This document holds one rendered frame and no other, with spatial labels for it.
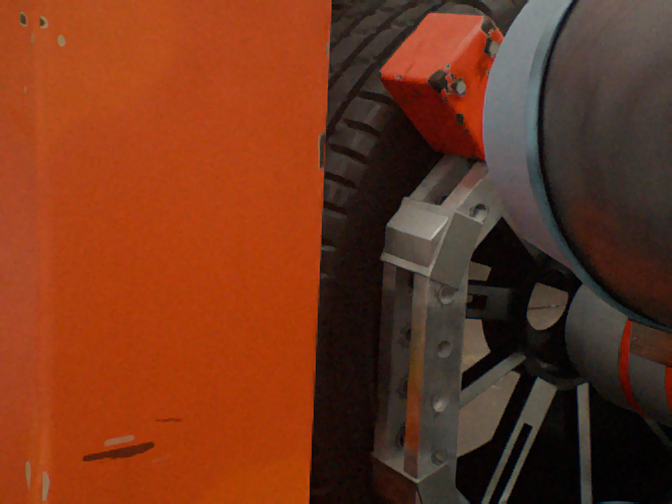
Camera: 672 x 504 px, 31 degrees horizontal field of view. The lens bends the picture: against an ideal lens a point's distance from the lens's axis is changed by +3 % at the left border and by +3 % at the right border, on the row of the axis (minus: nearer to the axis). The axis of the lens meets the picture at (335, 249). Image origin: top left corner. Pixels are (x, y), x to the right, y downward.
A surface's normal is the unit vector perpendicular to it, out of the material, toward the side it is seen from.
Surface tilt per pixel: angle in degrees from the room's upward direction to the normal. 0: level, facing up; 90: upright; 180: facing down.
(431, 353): 90
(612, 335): 79
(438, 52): 45
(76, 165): 90
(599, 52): 61
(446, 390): 90
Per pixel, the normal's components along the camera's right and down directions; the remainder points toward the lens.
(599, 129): -0.95, -0.12
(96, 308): 0.55, 0.20
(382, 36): -0.50, -0.70
